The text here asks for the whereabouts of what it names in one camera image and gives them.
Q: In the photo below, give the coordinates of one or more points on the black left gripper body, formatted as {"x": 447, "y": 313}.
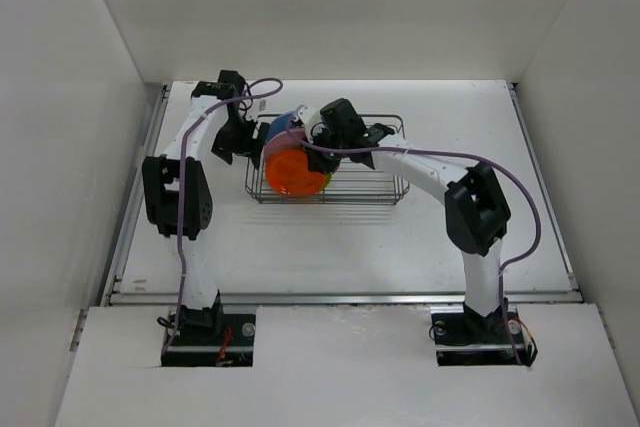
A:
{"x": 236, "y": 135}

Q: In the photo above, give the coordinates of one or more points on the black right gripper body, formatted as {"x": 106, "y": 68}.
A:
{"x": 327, "y": 138}

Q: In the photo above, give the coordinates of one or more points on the green plate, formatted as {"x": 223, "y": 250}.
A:
{"x": 327, "y": 180}

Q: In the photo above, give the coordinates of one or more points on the orange plate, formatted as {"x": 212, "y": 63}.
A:
{"x": 287, "y": 174}

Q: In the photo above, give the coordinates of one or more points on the grey wire dish rack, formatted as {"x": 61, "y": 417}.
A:
{"x": 351, "y": 183}

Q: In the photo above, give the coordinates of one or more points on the pink plate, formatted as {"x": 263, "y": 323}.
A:
{"x": 284, "y": 141}

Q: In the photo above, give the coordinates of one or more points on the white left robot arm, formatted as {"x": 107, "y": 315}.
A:
{"x": 177, "y": 188}

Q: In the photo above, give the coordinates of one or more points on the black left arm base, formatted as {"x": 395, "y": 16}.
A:
{"x": 210, "y": 337}

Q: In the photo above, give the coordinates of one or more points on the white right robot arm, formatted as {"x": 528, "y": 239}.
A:
{"x": 476, "y": 210}

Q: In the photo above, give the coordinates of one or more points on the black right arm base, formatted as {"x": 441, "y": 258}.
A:
{"x": 463, "y": 338}

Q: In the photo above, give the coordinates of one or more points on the blue plate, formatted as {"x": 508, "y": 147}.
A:
{"x": 278, "y": 126}

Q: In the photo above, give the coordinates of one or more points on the white foam board panel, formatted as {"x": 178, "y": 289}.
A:
{"x": 334, "y": 366}

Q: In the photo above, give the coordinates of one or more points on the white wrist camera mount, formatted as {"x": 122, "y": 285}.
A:
{"x": 310, "y": 120}

